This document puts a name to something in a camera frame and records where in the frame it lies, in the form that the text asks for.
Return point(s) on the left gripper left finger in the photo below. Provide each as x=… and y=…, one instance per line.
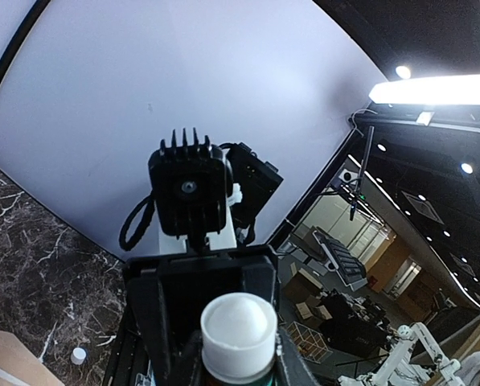
x=188, y=368

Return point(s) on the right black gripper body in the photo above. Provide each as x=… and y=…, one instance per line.
x=166, y=295

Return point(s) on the white glue bottle cap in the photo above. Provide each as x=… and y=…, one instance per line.
x=78, y=356

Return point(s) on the brown kraft envelope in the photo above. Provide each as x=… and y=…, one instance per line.
x=18, y=366

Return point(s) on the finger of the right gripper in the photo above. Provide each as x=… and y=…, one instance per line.
x=262, y=280
x=146, y=298

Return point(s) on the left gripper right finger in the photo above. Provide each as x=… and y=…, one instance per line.
x=290, y=367

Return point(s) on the small white-capped glue bottle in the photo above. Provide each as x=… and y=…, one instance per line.
x=239, y=333

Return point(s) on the right black corner post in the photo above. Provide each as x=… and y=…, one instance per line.
x=20, y=35

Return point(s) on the black front frame rail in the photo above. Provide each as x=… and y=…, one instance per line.
x=129, y=363

